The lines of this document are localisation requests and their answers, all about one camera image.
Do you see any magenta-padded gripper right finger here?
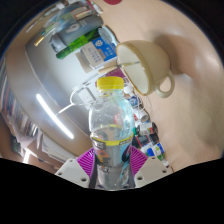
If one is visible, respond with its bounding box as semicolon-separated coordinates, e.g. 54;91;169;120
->
127;145;174;190

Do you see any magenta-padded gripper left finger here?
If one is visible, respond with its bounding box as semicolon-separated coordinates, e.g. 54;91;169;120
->
54;147;98;190

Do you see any clear yellow-capped drink bottle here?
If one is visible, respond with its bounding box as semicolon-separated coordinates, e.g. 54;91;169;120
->
88;76;136;191

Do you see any white bottle with blue label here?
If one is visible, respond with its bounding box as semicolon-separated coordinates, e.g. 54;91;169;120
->
146;142;166;158

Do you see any small white roll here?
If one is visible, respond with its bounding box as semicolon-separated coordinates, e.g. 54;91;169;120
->
137;112;150;124

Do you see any white under-shelf light bar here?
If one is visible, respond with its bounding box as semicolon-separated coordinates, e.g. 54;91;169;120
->
35;93;75;140

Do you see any wooden shelf unit with books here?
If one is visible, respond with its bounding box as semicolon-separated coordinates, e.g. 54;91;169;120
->
0;56;81;168

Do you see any cream ceramic cup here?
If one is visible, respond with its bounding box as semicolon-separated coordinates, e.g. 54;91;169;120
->
115;39;176;99

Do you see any spoon in cup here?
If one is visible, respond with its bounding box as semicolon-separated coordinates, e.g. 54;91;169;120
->
119;59;145;67

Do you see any white and blue box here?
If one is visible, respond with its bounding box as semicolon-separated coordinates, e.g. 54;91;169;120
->
75;35;118;73

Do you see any grey shaker bottle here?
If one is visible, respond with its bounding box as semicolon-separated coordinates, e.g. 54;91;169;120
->
49;13;104;51

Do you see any white lamp cord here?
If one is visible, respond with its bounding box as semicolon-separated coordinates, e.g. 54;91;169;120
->
56;84;93;116

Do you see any white wall socket strip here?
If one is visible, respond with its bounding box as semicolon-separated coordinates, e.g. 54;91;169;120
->
77;87;96;104

